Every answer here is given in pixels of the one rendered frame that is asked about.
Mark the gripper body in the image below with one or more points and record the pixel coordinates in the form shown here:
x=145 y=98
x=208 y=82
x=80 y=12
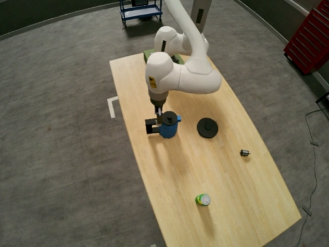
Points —
x=158 y=104

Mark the green and yellow drink can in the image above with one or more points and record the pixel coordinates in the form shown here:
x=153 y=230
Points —
x=203 y=200

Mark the black round disc with center stud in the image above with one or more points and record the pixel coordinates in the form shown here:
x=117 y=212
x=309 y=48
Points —
x=207 y=128

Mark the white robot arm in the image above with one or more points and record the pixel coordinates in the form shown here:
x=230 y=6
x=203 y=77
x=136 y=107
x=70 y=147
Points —
x=196 y=76

